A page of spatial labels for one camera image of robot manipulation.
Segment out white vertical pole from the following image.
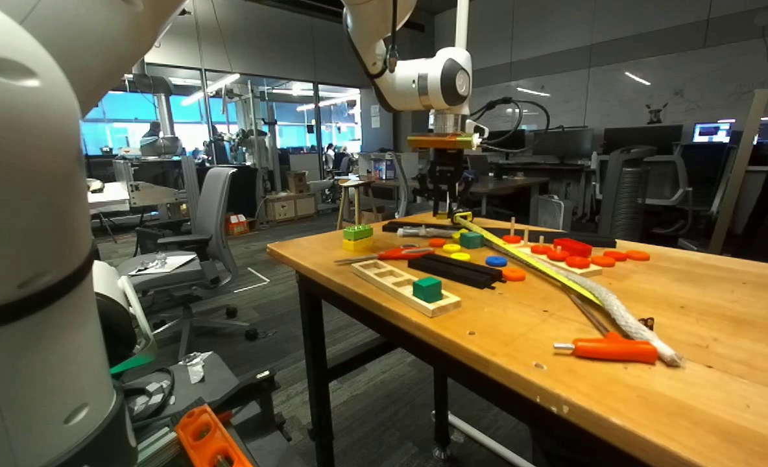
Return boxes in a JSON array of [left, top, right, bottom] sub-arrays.
[[452, 0, 476, 52]]

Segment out orange plastic piece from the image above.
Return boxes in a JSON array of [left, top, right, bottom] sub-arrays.
[[174, 402, 254, 467]]

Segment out leaning wooden plank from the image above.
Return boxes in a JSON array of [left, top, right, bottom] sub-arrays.
[[708, 85, 768, 255]]

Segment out dark computer monitor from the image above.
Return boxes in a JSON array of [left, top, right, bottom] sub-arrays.
[[522, 127, 594, 161], [603, 126, 686, 159]]

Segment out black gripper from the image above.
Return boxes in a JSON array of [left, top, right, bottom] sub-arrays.
[[419, 150, 476, 218]]

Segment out green toy brick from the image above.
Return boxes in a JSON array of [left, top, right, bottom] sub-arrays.
[[340, 223, 376, 245]]

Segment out yellow toy brick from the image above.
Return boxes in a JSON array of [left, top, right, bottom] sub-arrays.
[[340, 237, 380, 258]]

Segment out small green cube block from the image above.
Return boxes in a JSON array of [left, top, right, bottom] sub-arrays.
[[410, 275, 447, 306], [458, 228, 487, 252]]

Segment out grey office chair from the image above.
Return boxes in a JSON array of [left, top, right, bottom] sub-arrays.
[[132, 165, 262, 359]]

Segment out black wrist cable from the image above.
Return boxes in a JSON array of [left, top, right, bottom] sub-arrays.
[[468, 97, 556, 144]]

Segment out orange toy pieces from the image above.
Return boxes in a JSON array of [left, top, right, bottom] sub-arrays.
[[522, 245, 606, 277]]

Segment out black metal table frame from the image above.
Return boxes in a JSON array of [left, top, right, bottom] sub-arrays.
[[295, 271, 577, 467]]

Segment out short black bar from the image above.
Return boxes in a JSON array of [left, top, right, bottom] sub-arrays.
[[408, 258, 498, 293], [419, 250, 506, 287]]

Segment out wooden compartment tray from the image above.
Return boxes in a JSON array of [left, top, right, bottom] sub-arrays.
[[353, 258, 462, 320]]

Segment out orange marker pen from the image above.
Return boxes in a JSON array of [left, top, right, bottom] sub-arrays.
[[551, 336, 663, 367]]

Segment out wooden stool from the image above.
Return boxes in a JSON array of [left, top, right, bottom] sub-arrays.
[[330, 178, 380, 231]]

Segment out red block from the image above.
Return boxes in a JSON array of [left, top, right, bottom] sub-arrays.
[[554, 237, 594, 259]]

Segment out lit computer monitor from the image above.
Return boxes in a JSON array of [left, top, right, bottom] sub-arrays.
[[692, 119, 737, 148]]

